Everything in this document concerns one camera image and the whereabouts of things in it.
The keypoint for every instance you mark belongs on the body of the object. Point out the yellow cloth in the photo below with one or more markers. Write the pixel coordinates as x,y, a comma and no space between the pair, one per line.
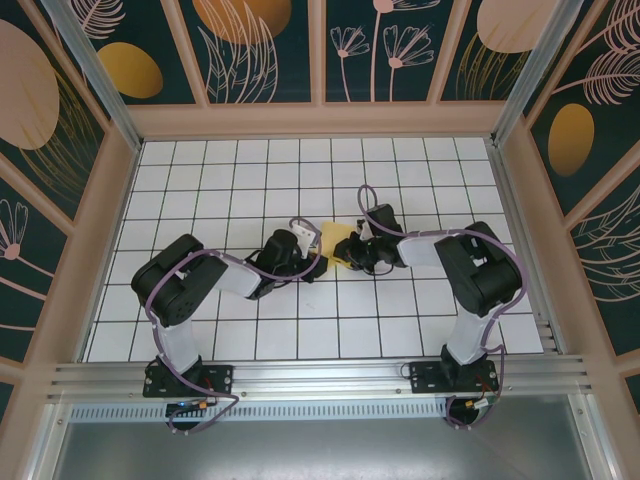
336,235

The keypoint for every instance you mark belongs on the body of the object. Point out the black base plate left arm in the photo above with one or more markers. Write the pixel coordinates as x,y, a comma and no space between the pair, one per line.
220,380

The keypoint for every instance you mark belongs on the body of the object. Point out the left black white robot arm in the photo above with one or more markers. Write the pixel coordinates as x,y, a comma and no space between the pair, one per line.
175,280

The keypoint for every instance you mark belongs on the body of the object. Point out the black base plate right arm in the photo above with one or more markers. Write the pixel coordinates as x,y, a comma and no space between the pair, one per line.
425,380

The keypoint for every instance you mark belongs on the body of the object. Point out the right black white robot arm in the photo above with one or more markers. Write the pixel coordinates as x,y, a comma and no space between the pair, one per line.
480,275

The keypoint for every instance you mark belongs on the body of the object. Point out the grey metal sheet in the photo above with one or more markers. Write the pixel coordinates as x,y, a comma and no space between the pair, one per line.
320,450

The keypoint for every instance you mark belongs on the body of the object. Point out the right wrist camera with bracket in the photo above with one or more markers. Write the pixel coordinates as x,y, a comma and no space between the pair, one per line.
363,230

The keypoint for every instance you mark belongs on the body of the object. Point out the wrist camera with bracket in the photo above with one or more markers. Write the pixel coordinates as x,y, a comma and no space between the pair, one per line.
305,233
363,230

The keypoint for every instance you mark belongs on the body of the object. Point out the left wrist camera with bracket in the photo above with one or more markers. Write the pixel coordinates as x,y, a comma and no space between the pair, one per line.
305,233

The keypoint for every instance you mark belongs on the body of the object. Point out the long aluminium mounting rail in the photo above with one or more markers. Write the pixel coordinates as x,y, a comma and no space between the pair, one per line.
320,375

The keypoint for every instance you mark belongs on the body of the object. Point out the aluminium side rail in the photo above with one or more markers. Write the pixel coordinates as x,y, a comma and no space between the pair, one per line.
525,250

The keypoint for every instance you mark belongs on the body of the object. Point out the wall panel pink flowers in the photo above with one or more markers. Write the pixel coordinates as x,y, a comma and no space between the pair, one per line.
380,50

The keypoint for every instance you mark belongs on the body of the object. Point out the wall panel large orange circle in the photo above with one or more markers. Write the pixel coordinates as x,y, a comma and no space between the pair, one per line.
245,50

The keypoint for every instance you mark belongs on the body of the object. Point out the wall panel pink leaf outlines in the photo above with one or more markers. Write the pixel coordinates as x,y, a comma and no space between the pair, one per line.
610,270

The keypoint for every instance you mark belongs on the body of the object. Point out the wall panel pale pink circle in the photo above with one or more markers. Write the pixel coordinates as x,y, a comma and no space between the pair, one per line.
490,45

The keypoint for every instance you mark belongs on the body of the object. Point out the aluminium corner post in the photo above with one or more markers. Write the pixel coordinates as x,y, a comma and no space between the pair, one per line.
95,75
530,70

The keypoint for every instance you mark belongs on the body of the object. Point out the wall panel small golden oval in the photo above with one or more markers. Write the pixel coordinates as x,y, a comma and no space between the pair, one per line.
130,70

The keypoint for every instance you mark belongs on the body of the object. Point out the wall panel oval and feather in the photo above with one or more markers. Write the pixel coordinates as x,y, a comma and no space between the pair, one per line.
590,100

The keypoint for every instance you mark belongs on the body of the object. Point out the wall panel single flower outline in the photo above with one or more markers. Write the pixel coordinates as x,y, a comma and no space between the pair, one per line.
20,260

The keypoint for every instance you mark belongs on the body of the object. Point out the wall panel large pink oval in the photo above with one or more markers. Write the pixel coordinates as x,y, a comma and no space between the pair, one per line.
30,100

